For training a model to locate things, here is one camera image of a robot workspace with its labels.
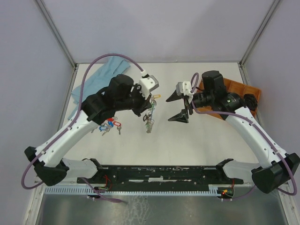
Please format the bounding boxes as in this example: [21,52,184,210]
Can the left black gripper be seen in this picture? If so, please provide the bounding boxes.
[115,84,152,117]

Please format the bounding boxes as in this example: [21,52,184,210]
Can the large keyring with blue handle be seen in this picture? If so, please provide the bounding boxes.
[143,98,157,134]

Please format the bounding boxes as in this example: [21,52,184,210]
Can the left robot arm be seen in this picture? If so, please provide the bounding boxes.
[24,75,159,186]

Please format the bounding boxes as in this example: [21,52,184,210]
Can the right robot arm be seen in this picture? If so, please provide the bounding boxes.
[166,70,300,196]

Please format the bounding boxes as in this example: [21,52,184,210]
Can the light blue cloth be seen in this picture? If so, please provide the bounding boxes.
[67,55,131,120]

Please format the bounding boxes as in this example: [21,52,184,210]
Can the orange wooden compartment tray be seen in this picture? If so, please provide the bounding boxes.
[198,77,262,120]

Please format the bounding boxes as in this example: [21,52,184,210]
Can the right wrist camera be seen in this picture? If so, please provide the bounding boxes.
[175,81,194,96]

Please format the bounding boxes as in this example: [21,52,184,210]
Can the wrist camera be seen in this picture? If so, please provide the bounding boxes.
[175,81,194,96]
[138,74,159,99]

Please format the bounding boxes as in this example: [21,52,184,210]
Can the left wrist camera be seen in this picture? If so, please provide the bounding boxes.
[138,74,159,99]

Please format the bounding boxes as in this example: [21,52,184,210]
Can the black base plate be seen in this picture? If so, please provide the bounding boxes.
[87,165,243,185]

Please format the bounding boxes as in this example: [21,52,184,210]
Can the black cable bundle in tray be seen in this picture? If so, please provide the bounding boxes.
[243,93,258,111]

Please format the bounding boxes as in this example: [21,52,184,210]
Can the white slotted cable duct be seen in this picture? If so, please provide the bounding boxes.
[45,183,221,196]

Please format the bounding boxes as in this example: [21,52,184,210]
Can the aluminium frame rail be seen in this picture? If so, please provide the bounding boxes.
[34,178,45,186]

